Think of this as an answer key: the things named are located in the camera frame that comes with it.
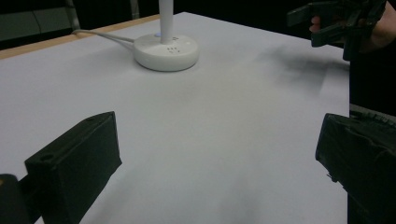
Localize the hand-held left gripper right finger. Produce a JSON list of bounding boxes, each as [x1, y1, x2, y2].
[[315, 113, 396, 224]]

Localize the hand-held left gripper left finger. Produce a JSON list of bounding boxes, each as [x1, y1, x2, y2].
[[24, 111, 123, 224]]

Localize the white lamp base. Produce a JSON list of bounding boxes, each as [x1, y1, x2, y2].
[[133, 0, 200, 73]]

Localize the white lamp cable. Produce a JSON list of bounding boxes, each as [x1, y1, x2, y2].
[[71, 29, 136, 50]]

